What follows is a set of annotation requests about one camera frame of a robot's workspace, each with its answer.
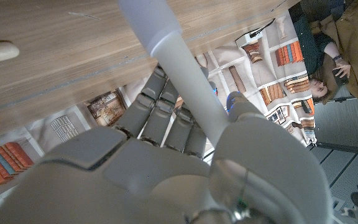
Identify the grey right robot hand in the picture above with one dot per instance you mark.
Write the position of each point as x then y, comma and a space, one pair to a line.
120, 186

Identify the white plastic pipe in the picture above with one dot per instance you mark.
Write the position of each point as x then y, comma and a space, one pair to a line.
191, 84

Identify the long white pipe connector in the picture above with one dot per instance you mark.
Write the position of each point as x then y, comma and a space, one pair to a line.
149, 20

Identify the printed bookshelf backdrop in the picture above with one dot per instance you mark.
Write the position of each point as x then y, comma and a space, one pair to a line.
259, 77

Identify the white power strip box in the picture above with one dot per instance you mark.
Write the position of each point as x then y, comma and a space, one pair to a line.
248, 39

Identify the person in dark teal top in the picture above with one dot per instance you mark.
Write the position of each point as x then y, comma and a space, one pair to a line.
312, 43

